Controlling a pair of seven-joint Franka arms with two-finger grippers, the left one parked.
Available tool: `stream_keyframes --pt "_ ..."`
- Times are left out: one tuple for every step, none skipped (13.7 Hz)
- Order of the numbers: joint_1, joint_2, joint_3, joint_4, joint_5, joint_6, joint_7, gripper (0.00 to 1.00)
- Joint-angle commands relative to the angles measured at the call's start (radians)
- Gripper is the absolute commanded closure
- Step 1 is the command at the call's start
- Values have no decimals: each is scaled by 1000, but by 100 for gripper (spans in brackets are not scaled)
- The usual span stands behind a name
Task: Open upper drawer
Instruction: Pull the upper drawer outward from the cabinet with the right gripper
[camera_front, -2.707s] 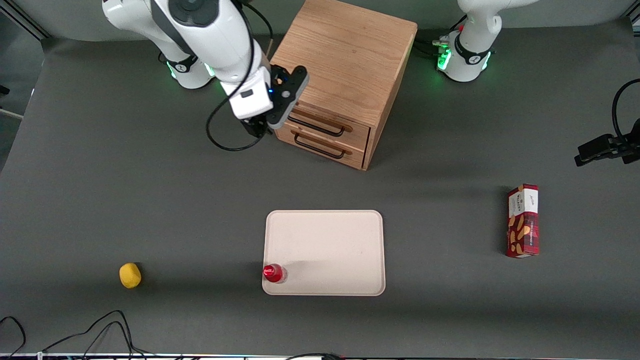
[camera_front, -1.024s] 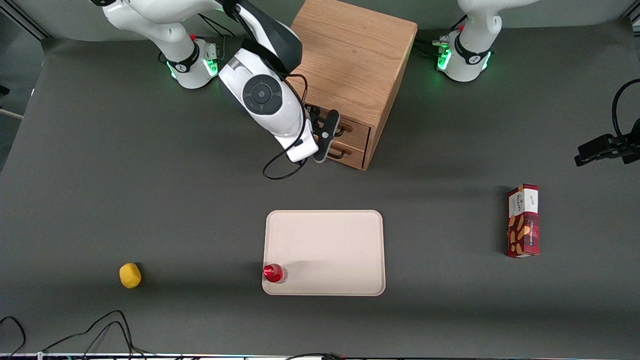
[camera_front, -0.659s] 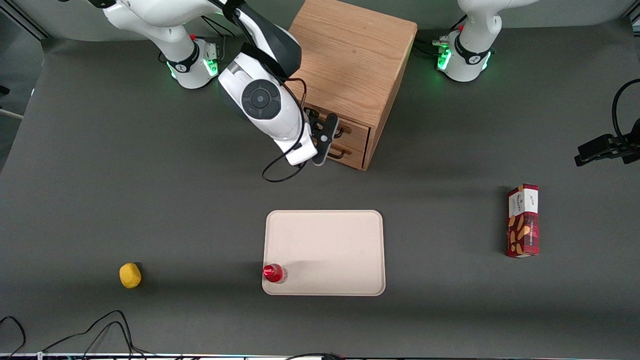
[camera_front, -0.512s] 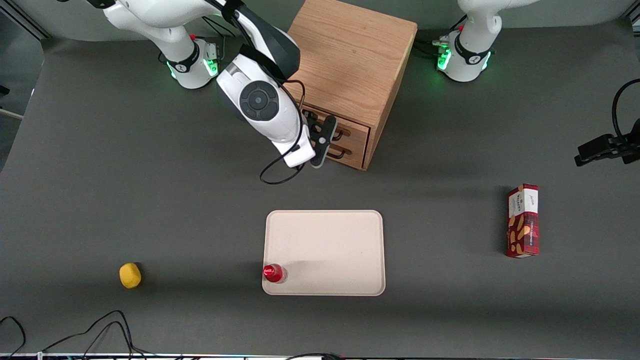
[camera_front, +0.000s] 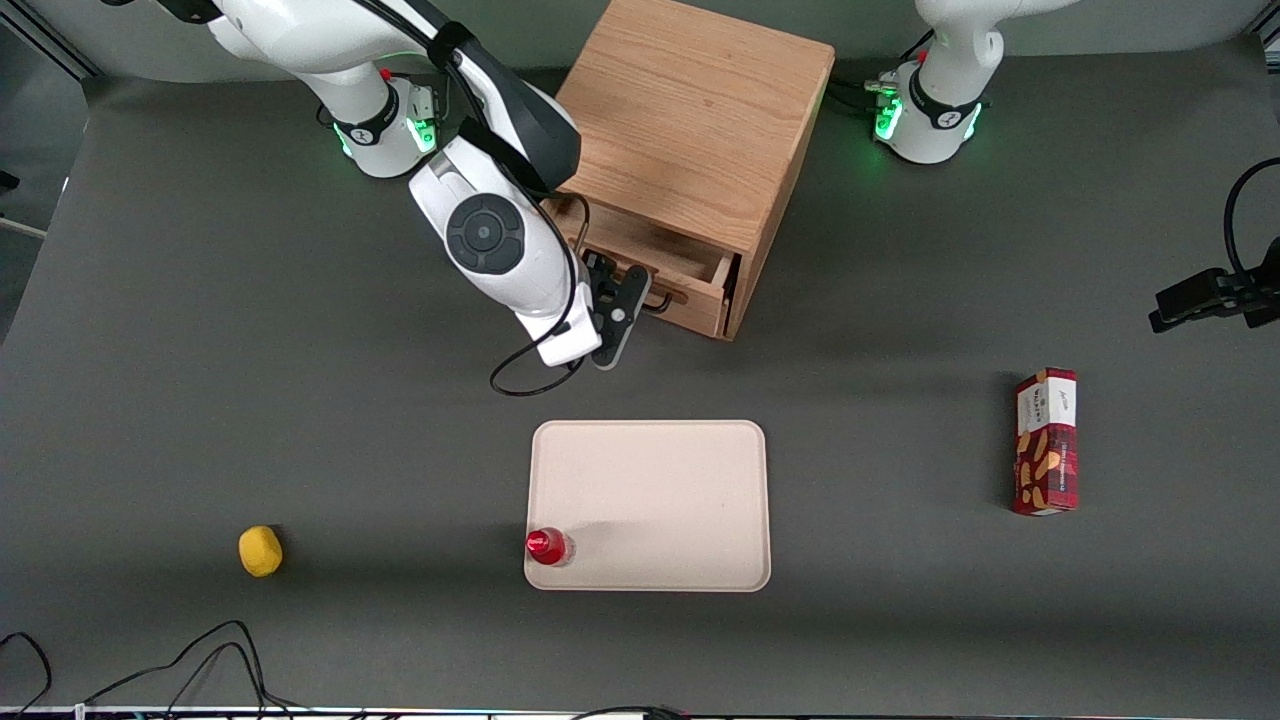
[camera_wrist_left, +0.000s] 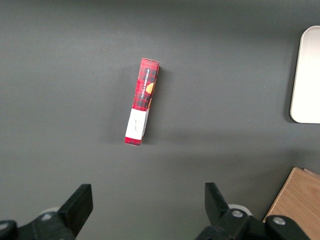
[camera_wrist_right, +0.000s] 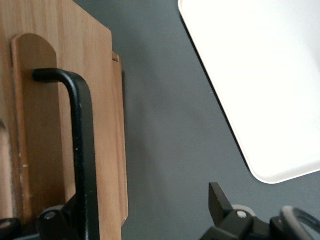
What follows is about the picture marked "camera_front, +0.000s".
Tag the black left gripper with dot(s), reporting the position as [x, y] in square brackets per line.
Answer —
[1212, 292]

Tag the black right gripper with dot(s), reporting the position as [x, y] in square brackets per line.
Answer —
[598, 271]

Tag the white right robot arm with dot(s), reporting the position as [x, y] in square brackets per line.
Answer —
[485, 232]

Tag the oak wooden drawer cabinet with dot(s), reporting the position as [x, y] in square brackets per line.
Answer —
[700, 110]

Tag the red cookie box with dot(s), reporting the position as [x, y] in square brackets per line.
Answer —
[1047, 440]

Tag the beige plastic tray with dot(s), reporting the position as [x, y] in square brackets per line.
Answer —
[650, 500]

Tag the red capped small bottle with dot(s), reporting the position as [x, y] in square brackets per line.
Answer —
[546, 546]

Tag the yellow lemon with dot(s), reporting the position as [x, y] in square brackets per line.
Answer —
[260, 551]

